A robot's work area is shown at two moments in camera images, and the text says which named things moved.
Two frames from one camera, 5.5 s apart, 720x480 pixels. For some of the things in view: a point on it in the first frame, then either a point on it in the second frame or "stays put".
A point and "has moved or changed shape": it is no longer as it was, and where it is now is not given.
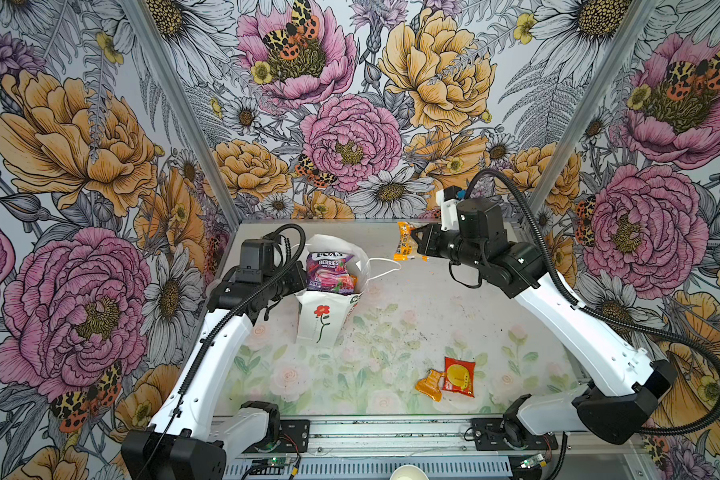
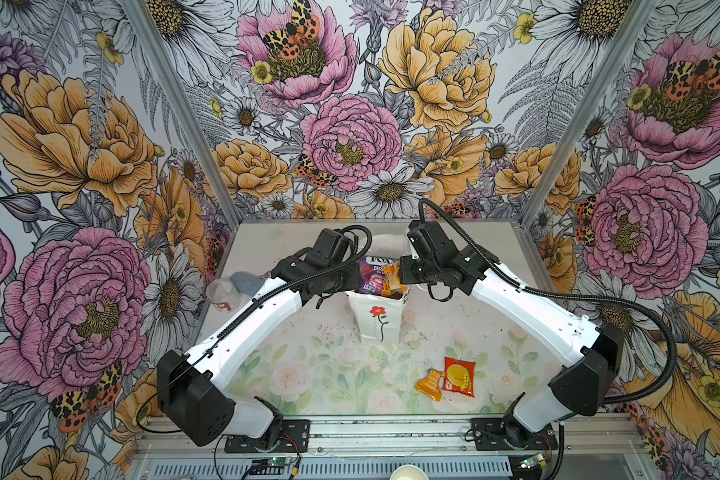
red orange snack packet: (459, 376) stays put
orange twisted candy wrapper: (429, 385) stays put
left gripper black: (295, 284) → (352, 284)
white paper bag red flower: (323, 319) → (378, 319)
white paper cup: (409, 472) stays put
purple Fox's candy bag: (327, 271) has moved or changed shape
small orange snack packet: (406, 245) → (391, 279)
